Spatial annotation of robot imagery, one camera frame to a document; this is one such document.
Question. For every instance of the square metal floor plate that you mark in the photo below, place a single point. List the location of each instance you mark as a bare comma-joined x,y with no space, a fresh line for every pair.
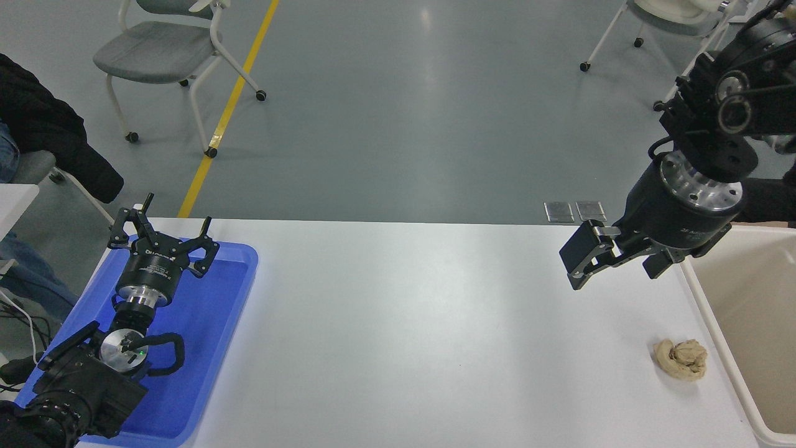
591,210
559,211

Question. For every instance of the blue plastic tray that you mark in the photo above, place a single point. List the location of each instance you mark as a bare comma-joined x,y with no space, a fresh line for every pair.
205,323

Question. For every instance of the small white side table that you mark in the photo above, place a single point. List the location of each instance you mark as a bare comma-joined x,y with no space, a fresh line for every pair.
13,205

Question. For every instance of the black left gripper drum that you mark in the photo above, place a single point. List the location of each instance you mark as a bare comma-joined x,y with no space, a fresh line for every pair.
152,267

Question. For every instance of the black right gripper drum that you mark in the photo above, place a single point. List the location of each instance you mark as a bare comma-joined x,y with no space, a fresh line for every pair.
671,218

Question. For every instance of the grey seat white frame chair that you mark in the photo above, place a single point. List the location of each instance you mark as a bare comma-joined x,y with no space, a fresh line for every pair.
158,53

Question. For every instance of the grey chair under person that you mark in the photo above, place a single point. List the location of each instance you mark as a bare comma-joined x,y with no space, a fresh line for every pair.
34,167

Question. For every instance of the large pale plastic bin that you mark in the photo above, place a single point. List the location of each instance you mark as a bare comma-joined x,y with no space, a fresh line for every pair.
752,323

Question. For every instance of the person behind bin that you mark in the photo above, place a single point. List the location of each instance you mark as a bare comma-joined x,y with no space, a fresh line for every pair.
771,202

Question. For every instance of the cream seat white frame chair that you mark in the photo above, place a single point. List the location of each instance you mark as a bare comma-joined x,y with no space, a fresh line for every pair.
665,15

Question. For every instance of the seated person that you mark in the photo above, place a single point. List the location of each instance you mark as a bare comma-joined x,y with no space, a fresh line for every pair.
43,124

